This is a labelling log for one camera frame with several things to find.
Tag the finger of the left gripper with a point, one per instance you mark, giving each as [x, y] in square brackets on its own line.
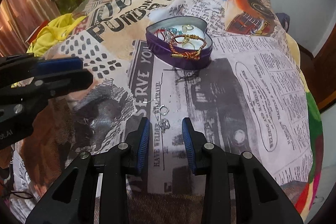
[29, 65]
[51, 86]

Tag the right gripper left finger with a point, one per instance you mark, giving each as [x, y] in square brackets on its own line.
[72, 196]

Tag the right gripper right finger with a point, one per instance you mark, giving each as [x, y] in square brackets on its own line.
[238, 187]

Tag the silver earring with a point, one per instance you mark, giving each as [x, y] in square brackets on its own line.
[160, 112]

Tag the purple heart-shaped jewelry tin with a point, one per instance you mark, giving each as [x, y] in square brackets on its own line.
[181, 41]

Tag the red box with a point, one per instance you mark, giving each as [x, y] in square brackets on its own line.
[34, 34]

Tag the yellow cartoon blanket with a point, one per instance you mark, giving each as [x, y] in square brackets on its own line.
[56, 31]

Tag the striped brown curtain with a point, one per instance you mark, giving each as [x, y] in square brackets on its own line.
[19, 18]

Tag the colorful fleece blanket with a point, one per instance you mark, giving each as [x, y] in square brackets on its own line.
[306, 198]

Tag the newspaper print bed blanket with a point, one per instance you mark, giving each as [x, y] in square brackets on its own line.
[249, 98]

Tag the brown wooden door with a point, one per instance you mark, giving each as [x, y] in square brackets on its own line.
[320, 73]

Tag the dark blue bag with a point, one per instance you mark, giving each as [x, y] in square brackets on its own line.
[284, 20]

